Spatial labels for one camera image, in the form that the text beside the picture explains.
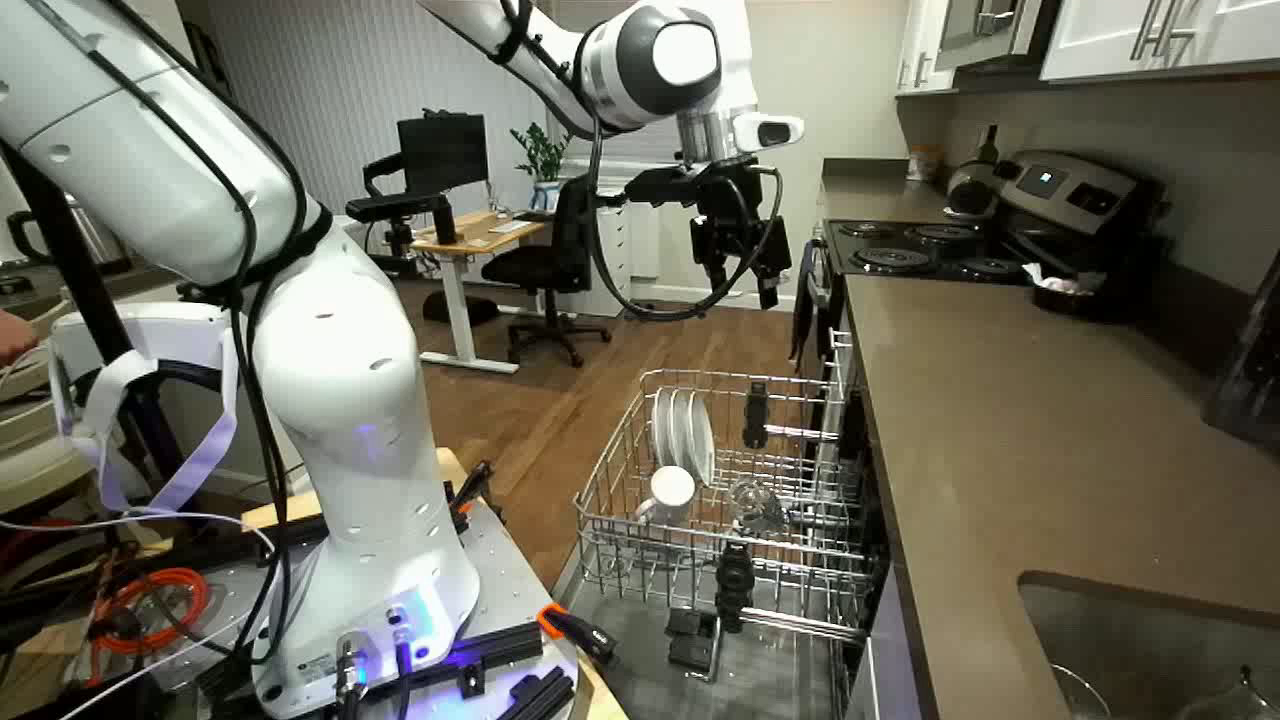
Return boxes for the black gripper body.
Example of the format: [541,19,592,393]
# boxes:
[622,158,787,271]

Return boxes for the grey dishwasher door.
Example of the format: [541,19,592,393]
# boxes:
[553,544,871,720]

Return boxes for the white drawer cabinet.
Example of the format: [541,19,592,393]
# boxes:
[596,198,701,319]

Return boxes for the black rack clip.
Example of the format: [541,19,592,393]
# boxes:
[665,604,726,681]
[741,377,776,453]
[713,535,759,634]

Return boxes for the black kitchen stove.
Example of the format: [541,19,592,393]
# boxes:
[794,150,1166,381]

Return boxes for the black office chair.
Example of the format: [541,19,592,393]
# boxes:
[481,174,615,372]

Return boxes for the green potted plant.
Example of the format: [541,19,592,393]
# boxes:
[510,122,577,216]

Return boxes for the white mug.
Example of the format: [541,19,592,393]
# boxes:
[633,459,701,530]

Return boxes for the dark kettle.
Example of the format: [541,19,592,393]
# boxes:
[940,122,1023,226]

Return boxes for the clear glass cup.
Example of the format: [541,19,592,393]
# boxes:
[728,475,794,534]

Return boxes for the wooden desk white legs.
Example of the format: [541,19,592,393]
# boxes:
[405,209,553,381]

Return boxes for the white crumpled cloth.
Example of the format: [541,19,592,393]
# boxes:
[1015,255,1112,302]

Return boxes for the black pan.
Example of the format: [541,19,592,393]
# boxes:
[1031,271,1140,323]

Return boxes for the orange black screwdriver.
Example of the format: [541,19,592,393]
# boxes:
[535,599,622,670]

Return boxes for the black clamp bar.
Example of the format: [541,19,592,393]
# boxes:
[397,619,549,687]

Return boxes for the clear drinking glass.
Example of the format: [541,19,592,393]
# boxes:
[1047,659,1119,720]
[1177,666,1280,720]

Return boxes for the steel kitchen sink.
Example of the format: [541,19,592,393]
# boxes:
[1015,571,1280,720]

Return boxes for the white plastic box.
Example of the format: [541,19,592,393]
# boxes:
[52,302,239,393]

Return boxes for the black slanted stand pole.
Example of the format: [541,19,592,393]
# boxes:
[0,136,183,485]

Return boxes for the reddish brown cushion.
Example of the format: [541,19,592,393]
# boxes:
[0,307,46,372]

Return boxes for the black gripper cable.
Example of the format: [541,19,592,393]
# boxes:
[494,0,794,323]

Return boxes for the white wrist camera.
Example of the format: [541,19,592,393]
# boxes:
[733,111,807,153]

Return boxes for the narrow white wall cabinet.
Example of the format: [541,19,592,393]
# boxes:
[892,0,960,98]

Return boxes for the metal wire dishwasher rack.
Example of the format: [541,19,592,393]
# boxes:
[572,363,892,647]

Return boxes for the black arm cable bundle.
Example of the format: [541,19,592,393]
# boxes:
[24,0,336,671]

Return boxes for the white fabric strap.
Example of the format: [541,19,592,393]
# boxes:
[52,343,247,525]

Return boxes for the orange cable coil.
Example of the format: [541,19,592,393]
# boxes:
[88,563,216,659]

